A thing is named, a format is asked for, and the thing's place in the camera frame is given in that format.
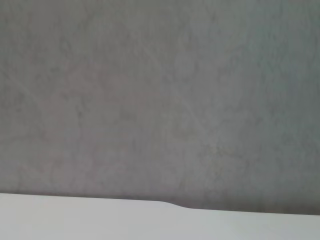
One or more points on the white table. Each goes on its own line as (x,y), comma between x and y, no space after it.
(100,220)

